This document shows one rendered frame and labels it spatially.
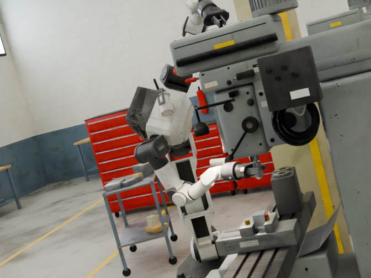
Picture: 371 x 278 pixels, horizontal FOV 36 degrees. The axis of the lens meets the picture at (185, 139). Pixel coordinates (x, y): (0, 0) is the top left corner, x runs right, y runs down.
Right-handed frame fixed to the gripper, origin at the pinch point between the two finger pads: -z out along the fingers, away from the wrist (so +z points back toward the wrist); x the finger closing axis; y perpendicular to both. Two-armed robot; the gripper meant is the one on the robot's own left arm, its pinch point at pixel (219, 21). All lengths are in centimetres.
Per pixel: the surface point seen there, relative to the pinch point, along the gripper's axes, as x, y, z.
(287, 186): -20, -82, -29
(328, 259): -11, -80, -80
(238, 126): 6.2, -36.2, -30.7
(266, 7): -13.4, 10.3, -19.1
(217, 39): 6.8, -1.2, -13.7
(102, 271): 64, -339, 193
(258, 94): -2.7, -21.4, -32.0
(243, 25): -3.3, 4.8, -18.3
